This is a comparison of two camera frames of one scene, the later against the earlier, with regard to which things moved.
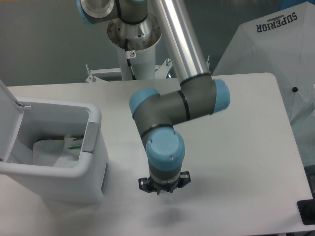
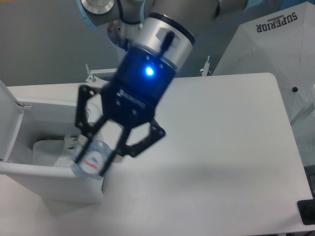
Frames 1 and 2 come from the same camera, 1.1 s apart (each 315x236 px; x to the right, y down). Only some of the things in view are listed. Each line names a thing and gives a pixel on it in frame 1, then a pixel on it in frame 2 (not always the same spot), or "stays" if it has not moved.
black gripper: x=149 y=185 → x=129 y=100
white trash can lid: x=11 y=111 stays
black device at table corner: x=306 y=209 stays
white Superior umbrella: x=282 y=44 stays
